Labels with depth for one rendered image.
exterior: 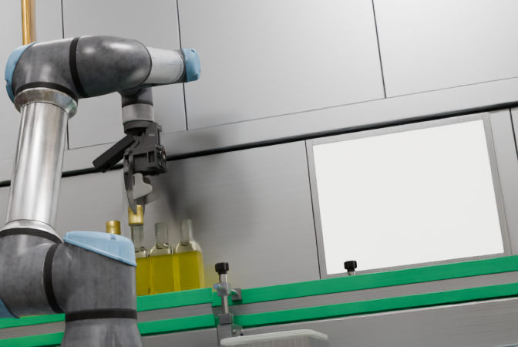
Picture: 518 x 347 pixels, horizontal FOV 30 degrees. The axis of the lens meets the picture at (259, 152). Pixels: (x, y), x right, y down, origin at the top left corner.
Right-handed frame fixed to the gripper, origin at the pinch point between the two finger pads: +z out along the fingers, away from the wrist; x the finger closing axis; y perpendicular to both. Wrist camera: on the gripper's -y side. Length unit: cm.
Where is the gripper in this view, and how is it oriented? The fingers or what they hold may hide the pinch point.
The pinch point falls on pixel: (135, 210)
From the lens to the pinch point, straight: 225.8
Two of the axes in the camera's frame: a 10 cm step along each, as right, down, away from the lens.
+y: 9.6, -1.5, -2.2
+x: 2.5, 2.3, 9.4
